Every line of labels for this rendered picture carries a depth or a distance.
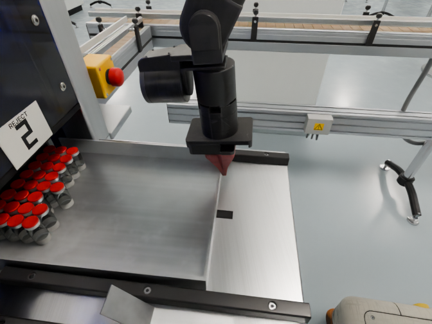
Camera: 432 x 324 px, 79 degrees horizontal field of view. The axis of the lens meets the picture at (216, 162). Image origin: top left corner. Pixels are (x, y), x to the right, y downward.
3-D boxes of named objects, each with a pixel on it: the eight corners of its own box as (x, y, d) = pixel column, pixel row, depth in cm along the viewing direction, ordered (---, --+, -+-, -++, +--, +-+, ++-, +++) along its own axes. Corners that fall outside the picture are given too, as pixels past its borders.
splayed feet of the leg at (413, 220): (407, 225, 146) (420, 209, 137) (377, 164, 183) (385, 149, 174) (422, 226, 146) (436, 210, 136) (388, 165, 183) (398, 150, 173)
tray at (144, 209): (-32, 266, 37) (-48, 253, 35) (65, 150, 56) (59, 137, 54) (206, 292, 34) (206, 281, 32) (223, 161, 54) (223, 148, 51)
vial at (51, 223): (42, 231, 41) (27, 213, 38) (49, 220, 43) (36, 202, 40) (54, 233, 41) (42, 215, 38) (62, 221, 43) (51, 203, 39)
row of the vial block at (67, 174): (18, 243, 40) (2, 225, 37) (78, 164, 53) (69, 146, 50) (32, 245, 39) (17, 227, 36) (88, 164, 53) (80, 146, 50)
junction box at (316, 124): (304, 134, 133) (308, 118, 127) (303, 128, 137) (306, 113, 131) (328, 135, 132) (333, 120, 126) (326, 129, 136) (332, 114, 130)
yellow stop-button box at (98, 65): (75, 98, 58) (62, 65, 53) (90, 83, 63) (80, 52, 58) (108, 99, 57) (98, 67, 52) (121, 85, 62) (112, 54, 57)
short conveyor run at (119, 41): (78, 144, 64) (51, 83, 54) (18, 140, 65) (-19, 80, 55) (157, 48, 115) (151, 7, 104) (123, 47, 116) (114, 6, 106)
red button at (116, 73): (104, 89, 57) (98, 71, 54) (112, 81, 60) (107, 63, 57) (121, 90, 57) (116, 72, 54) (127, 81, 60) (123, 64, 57)
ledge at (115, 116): (58, 135, 64) (54, 128, 62) (84, 108, 73) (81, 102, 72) (113, 139, 62) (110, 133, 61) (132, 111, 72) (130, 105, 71)
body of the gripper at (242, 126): (193, 126, 46) (186, 87, 41) (252, 126, 44) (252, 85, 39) (186, 150, 41) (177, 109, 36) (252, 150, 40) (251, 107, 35)
